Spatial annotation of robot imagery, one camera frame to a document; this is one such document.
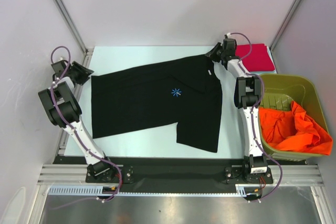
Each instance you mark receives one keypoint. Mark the aluminium corner post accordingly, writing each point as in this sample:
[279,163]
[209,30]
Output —
[60,5]
[285,23]

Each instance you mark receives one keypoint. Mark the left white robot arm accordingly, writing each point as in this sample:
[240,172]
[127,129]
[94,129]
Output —
[64,111]

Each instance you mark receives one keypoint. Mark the right aluminium corner post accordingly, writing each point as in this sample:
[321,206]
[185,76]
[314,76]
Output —
[285,23]

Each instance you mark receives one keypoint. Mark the slotted cable duct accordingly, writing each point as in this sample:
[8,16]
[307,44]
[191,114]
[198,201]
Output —
[106,191]

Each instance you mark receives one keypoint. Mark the folded red t shirt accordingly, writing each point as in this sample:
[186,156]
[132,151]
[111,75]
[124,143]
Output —
[256,57]

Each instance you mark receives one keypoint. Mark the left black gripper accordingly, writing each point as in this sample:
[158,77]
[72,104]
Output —
[84,72]

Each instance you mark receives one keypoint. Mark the left aluminium corner post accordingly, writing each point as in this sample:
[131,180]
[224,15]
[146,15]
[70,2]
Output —
[60,5]

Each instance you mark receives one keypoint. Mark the orange t shirt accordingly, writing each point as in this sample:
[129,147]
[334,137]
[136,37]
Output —
[294,131]

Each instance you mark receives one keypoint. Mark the black t shirt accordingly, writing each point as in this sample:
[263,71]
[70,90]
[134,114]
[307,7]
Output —
[185,92]

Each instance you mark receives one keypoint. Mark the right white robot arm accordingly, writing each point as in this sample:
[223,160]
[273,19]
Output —
[249,90]

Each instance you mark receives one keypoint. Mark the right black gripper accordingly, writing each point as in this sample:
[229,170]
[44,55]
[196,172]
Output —
[216,53]

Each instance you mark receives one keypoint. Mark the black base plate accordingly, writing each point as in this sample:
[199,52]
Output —
[181,175]

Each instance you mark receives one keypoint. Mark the olive green plastic basket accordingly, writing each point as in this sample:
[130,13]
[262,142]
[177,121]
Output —
[280,91]

